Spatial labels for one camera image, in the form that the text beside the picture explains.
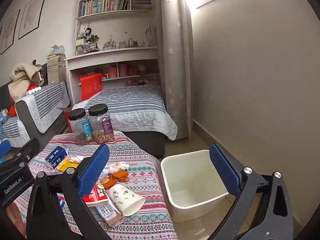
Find white headboard shelf unit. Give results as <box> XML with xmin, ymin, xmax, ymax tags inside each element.
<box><xmin>65</xmin><ymin>46</ymin><xmax>160</xmax><ymax>105</ymax></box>

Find standing paper booklets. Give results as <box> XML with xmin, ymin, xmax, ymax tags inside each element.
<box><xmin>145</xmin><ymin>26</ymin><xmax>157</xmax><ymax>47</ymax></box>

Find red white plush hat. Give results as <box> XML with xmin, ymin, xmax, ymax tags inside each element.
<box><xmin>26</xmin><ymin>84</ymin><xmax>42</xmax><ymax>96</ymax></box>

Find blue label nut jar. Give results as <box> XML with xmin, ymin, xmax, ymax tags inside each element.
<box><xmin>68</xmin><ymin>108</ymin><xmax>95</xmax><ymax>145</ymax></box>

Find dark bed base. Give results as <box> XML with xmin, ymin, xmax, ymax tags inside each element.
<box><xmin>122</xmin><ymin>130</ymin><xmax>167</xmax><ymax>159</ymax></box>

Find pen holder with pens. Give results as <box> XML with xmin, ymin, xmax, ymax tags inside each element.
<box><xmin>103</xmin><ymin>40</ymin><xmax>117</xmax><ymax>51</ymax></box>

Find stack of books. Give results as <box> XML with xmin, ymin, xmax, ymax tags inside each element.
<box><xmin>47</xmin><ymin>54</ymin><xmax>67</xmax><ymax>83</ymax></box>

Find red drink carton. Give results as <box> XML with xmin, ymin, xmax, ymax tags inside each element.
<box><xmin>82</xmin><ymin>180</ymin><xmax>109</xmax><ymax>207</ymax></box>

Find white brown milk carton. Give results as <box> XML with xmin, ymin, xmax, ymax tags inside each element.
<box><xmin>96</xmin><ymin>200</ymin><xmax>128</xmax><ymax>228</ymax></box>

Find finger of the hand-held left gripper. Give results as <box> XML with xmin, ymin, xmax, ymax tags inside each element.
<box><xmin>0</xmin><ymin>137</ymin><xmax>40</xmax><ymax>173</ymax></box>

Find striped sofa seat cover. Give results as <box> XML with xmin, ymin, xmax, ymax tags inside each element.
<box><xmin>0</xmin><ymin>116</ymin><xmax>31</xmax><ymax>148</ymax></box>

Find beige fleece blanket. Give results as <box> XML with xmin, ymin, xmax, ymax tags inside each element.
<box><xmin>8</xmin><ymin>62</ymin><xmax>35</xmax><ymax>98</ymax></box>

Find framed wall picture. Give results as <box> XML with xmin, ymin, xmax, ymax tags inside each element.
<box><xmin>18</xmin><ymin>0</ymin><xmax>48</xmax><ymax>40</ymax></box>
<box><xmin>0</xmin><ymin>9</ymin><xmax>20</xmax><ymax>55</ymax></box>

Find patterned pink tablecloth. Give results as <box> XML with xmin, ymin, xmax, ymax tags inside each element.
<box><xmin>7</xmin><ymin>131</ymin><xmax>179</xmax><ymax>240</ymax></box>

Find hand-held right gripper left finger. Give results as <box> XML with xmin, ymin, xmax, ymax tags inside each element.
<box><xmin>26</xmin><ymin>144</ymin><xmax>110</xmax><ymax>240</ymax></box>

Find blue white cardboard box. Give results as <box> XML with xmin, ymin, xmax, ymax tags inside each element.
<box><xmin>45</xmin><ymin>145</ymin><xmax>69</xmax><ymax>169</ymax></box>

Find blue plastic stool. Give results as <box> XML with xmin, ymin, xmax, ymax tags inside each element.
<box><xmin>0</xmin><ymin>140</ymin><xmax>11</xmax><ymax>165</ymax></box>

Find brown plush toy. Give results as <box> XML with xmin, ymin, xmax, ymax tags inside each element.
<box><xmin>27</xmin><ymin>59</ymin><xmax>46</xmax><ymax>87</ymax></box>

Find dark grey sofa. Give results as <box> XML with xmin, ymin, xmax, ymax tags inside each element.
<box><xmin>0</xmin><ymin>64</ymin><xmax>68</xmax><ymax>150</ymax></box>

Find white plastic waste bin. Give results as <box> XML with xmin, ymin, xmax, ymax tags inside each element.
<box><xmin>160</xmin><ymin>149</ymin><xmax>229</xmax><ymax>223</ymax></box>

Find grey striped bed quilt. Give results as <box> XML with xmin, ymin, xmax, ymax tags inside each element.
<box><xmin>72</xmin><ymin>85</ymin><xmax>178</xmax><ymax>140</ymax></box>

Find clear storage box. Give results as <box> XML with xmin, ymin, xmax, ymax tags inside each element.
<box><xmin>76</xmin><ymin>39</ymin><xmax>97</xmax><ymax>55</ymax></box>

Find purple label nut jar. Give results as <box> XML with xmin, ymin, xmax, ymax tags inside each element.
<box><xmin>88</xmin><ymin>104</ymin><xmax>115</xmax><ymax>143</ymax></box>

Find striped sofa armrest cover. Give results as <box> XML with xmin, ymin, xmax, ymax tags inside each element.
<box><xmin>15</xmin><ymin>81</ymin><xmax>70</xmax><ymax>133</ymax></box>

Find leaf print paper cup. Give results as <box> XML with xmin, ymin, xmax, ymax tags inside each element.
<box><xmin>108</xmin><ymin>184</ymin><xmax>147</xmax><ymax>217</ymax></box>

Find orange peel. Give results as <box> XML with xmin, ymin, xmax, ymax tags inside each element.
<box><xmin>102</xmin><ymin>177</ymin><xmax>118</xmax><ymax>190</ymax></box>
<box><xmin>110</xmin><ymin>169</ymin><xmax>130</xmax><ymax>182</ymax></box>

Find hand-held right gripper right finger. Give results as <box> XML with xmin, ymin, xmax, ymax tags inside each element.
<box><xmin>207</xmin><ymin>144</ymin><xmax>294</xmax><ymax>240</ymax></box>

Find red plastic storage box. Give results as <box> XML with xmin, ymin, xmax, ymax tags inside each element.
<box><xmin>80</xmin><ymin>73</ymin><xmax>103</xmax><ymax>102</ymax></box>

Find yellow snack packet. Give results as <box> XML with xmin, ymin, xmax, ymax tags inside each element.
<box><xmin>56</xmin><ymin>158</ymin><xmax>80</xmax><ymax>172</ymax></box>

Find grey floral curtain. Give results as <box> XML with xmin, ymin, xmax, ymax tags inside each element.
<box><xmin>160</xmin><ymin>0</ymin><xmax>194</xmax><ymax>140</ymax></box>

